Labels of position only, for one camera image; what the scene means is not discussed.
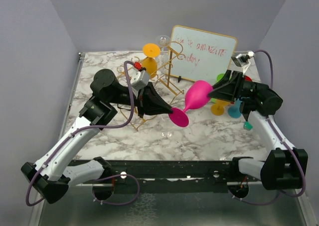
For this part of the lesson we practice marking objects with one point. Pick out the teal green cube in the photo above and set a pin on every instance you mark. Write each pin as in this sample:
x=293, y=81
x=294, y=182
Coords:
x=247, y=126

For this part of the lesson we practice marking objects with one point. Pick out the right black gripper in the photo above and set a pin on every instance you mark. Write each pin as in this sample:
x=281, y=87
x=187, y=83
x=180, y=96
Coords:
x=227, y=89

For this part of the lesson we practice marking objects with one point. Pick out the pink wine glass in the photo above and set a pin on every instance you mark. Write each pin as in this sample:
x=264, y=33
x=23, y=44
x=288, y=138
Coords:
x=196, y=97

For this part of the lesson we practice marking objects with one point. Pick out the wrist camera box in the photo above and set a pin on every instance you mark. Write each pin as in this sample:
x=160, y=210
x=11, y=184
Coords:
x=242, y=60
x=140, y=79

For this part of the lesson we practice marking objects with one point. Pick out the orange wine glass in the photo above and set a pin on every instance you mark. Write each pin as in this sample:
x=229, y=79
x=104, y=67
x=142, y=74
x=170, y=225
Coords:
x=151, y=51

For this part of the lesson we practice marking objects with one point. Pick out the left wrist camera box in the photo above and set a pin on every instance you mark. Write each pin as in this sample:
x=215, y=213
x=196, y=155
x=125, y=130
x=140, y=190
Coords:
x=140, y=79

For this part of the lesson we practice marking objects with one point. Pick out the blue wine glass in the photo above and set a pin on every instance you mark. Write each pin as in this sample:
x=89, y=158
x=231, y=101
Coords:
x=234, y=111

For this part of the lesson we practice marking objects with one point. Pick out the gold wire glass rack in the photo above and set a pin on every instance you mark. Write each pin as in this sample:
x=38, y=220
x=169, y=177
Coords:
x=163, y=80

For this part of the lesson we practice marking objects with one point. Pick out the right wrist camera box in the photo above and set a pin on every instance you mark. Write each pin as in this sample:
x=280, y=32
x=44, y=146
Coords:
x=242, y=60

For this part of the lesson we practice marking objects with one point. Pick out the yellow wine glass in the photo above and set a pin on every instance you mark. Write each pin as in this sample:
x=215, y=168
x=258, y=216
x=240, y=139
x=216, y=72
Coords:
x=218, y=107

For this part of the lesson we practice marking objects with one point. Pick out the green wine glass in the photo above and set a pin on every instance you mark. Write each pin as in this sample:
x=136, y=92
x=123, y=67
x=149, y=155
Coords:
x=219, y=77

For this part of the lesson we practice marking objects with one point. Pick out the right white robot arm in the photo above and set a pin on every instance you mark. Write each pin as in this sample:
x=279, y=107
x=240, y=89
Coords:
x=285, y=166

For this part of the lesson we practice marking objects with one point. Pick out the gold framed whiteboard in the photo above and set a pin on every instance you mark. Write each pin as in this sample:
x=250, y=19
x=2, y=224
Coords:
x=204, y=55

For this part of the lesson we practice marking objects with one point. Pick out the red wine glass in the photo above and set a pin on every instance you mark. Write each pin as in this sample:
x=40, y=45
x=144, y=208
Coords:
x=248, y=78

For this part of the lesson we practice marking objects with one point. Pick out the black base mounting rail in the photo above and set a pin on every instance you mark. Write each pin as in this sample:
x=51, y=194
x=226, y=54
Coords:
x=160, y=177

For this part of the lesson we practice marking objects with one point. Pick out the clear wine glass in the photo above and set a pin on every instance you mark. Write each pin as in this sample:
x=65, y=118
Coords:
x=165, y=126
x=162, y=41

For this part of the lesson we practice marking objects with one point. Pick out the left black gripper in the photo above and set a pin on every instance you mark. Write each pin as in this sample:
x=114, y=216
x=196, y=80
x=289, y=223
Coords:
x=149, y=101

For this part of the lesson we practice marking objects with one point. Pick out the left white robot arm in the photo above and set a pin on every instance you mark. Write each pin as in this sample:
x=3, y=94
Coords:
x=51, y=175

